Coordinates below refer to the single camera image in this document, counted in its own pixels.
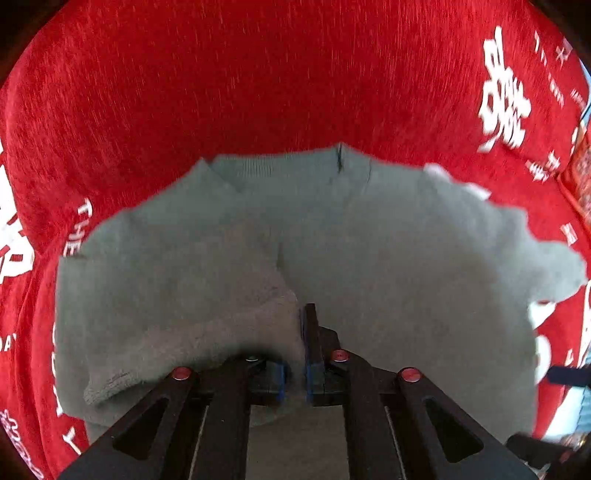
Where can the grey fleece small garment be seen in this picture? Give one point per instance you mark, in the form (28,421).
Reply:
(408,268)

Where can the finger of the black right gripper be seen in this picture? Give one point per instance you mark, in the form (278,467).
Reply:
(568,376)

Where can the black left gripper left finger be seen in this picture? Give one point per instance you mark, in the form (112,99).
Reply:
(191,425)

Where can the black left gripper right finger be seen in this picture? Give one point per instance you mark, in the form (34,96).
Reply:
(399,425)

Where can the red blanket with white print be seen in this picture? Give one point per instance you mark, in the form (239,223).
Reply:
(113,100)

